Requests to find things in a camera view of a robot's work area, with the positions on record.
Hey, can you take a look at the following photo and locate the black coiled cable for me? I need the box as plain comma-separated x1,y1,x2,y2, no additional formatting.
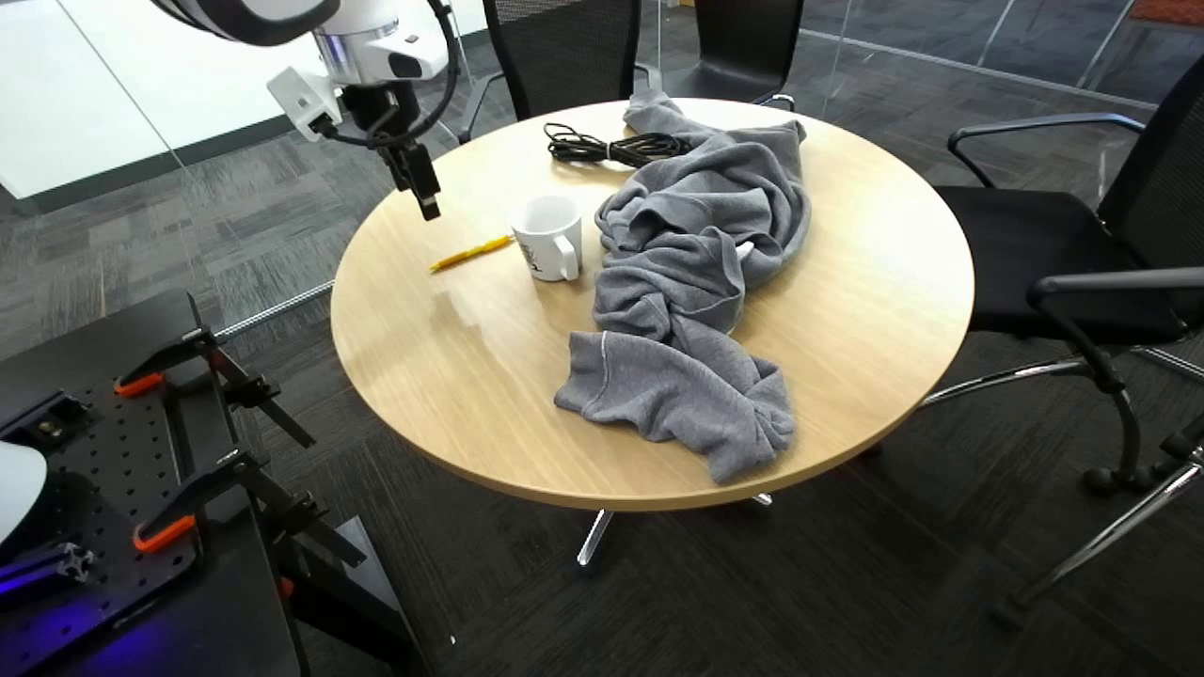
538,118,699,171

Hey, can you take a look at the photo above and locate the black clamp orange handle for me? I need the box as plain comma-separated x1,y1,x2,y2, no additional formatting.
129,448,368,572
107,294,317,453

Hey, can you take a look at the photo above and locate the yellow pen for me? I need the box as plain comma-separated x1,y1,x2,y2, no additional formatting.
427,233,514,277

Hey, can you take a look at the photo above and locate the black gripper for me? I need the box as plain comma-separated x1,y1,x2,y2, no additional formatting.
340,78,446,225

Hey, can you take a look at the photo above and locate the orange upholstered bench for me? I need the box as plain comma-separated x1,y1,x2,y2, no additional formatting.
1126,0,1204,30

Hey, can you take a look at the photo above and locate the chrome table base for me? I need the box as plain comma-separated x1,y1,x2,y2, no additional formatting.
573,489,778,572

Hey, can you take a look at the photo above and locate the black robot stand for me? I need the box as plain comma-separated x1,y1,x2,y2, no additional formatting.
0,291,426,677

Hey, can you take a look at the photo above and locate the black office chair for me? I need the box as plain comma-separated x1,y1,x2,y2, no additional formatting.
916,53,1204,411
668,0,806,114
456,0,648,143
993,265,1204,633

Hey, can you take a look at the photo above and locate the white mug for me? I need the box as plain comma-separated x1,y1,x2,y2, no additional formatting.
509,193,589,286

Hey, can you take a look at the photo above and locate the grey hoodie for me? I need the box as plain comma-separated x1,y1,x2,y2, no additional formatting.
553,67,812,487

